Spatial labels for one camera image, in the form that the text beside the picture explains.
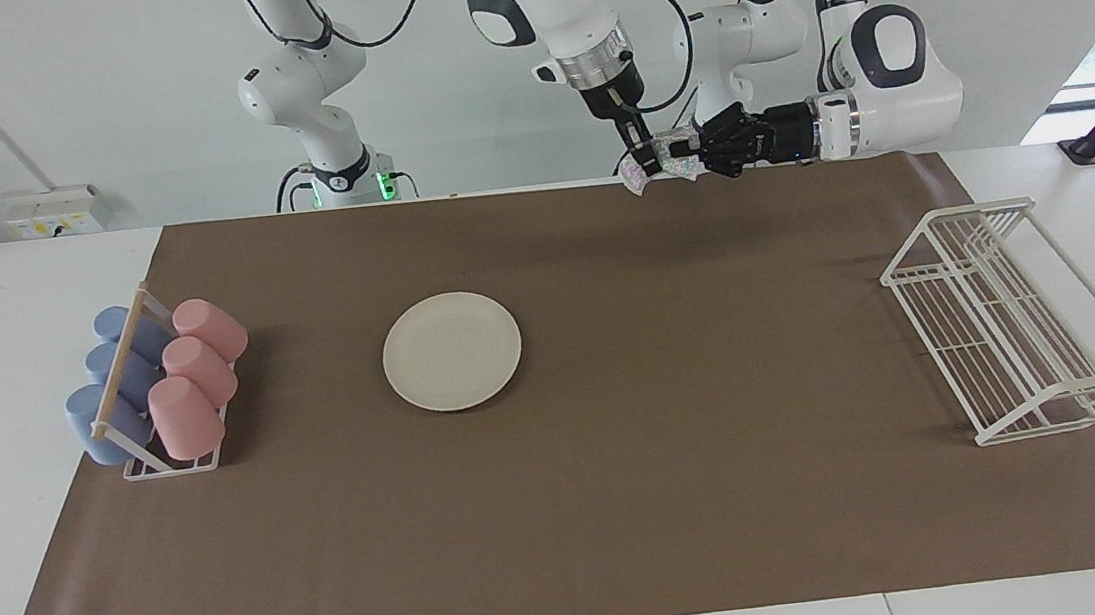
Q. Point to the brown table mat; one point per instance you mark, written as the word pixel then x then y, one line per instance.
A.
pixel 625 491

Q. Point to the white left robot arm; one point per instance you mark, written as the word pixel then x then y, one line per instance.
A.
pixel 897 73

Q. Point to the blue plastic cup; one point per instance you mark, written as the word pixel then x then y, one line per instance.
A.
pixel 106 362
pixel 92 427
pixel 112 321

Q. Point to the cream round plate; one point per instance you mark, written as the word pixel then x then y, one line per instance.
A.
pixel 451 352

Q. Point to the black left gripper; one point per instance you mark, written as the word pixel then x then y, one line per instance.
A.
pixel 777 135

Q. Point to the white wall socket box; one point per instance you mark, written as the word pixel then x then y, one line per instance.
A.
pixel 56 212

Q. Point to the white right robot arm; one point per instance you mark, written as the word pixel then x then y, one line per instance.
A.
pixel 306 90

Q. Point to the pink plastic cup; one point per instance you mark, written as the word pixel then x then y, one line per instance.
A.
pixel 202 369
pixel 184 418
pixel 211 327

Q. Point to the cup rack with wooden rod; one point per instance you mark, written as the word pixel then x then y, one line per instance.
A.
pixel 121 369

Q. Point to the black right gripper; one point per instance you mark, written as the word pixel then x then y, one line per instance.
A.
pixel 613 100

